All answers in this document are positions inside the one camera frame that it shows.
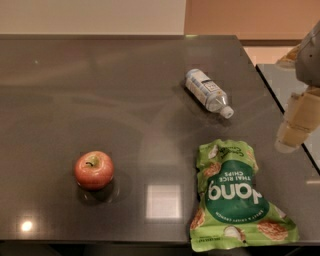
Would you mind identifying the clear plastic water bottle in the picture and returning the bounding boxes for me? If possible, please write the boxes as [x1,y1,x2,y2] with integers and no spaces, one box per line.
[185,69,234,119]

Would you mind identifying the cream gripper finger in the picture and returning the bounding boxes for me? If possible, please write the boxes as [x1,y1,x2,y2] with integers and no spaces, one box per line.
[276,45,300,69]
[275,86,320,153]

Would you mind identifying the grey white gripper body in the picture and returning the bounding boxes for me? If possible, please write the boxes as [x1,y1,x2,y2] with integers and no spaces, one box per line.
[295,21,320,87]

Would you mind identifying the green rice chips bag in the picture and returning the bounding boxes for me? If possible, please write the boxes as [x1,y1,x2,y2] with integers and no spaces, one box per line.
[190,139,299,252]

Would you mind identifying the red apple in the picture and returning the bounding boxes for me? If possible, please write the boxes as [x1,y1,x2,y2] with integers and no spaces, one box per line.
[74,151,114,191]

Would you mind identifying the dark side table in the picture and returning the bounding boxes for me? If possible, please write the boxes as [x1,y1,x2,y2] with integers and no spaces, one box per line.
[256,64,320,173]

